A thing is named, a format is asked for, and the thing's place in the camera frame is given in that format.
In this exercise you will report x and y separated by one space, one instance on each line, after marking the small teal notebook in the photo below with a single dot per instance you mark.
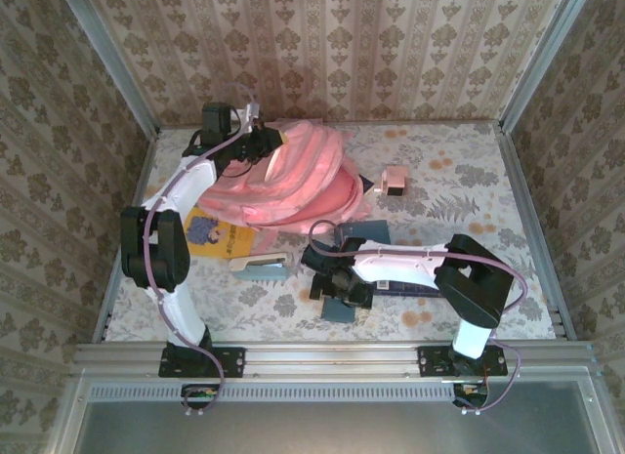
338 312

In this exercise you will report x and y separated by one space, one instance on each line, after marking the pink backpack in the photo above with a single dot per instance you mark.
312 180

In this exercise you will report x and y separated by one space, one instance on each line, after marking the dark blue book white print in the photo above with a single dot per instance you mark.
405 289

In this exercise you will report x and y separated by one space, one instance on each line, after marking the white and grey-blue stapler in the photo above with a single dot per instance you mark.
259 267

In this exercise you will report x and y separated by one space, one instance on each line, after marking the yellow book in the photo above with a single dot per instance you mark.
234 244

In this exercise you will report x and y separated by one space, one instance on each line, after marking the small pink box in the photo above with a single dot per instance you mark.
393 180

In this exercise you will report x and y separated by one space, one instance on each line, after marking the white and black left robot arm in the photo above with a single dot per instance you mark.
183 312

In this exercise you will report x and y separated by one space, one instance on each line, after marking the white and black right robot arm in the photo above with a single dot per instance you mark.
400 268

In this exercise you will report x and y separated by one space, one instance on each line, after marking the grey metal panel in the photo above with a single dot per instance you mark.
342 429

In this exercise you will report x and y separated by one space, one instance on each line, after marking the black connector board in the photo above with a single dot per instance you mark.
200 395
469 395

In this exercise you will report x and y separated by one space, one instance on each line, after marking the long aluminium base rail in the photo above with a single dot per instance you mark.
332 359

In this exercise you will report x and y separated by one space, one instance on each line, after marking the aluminium table side rail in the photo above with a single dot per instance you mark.
518 180
141 180

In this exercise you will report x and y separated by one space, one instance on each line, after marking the aluminium frame post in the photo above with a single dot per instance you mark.
117 58
537 58

